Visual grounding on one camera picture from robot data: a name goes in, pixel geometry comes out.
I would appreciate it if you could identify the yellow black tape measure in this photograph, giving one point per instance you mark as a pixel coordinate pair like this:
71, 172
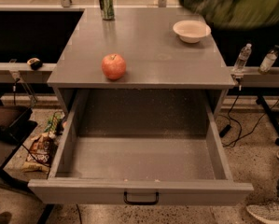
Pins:
35, 63

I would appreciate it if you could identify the black rolling stand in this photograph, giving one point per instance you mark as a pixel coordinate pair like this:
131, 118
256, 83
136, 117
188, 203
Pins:
271, 115

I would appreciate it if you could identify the red apple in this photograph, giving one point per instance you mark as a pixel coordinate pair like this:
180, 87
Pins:
113, 66

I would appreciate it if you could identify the green soda can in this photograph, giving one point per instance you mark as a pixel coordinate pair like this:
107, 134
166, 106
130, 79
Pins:
107, 9

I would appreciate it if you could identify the green jalapeno chip bag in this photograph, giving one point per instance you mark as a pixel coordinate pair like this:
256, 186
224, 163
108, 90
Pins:
236, 14

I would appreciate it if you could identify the white bowl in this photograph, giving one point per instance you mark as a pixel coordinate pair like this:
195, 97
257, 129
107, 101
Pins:
191, 31

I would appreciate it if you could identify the open grey top drawer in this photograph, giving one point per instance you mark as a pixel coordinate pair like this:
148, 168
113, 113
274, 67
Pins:
140, 141

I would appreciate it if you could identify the clear water bottle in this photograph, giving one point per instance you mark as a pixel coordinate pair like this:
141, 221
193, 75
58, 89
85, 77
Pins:
269, 60
242, 58

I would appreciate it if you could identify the green snack bag on floor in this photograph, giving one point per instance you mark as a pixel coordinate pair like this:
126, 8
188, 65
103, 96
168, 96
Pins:
55, 123

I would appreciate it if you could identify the black drawer handle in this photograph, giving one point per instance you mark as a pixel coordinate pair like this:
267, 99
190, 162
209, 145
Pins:
141, 198

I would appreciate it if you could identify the brown snack bag on floor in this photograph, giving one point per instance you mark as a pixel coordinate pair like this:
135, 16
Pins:
40, 154

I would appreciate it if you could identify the black tray cart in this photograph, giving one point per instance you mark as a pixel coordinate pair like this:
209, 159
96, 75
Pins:
15, 127

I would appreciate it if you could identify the grey cabinet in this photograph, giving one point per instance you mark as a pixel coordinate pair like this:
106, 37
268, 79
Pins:
154, 55

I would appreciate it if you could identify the grey sneaker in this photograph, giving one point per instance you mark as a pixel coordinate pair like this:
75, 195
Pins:
267, 213

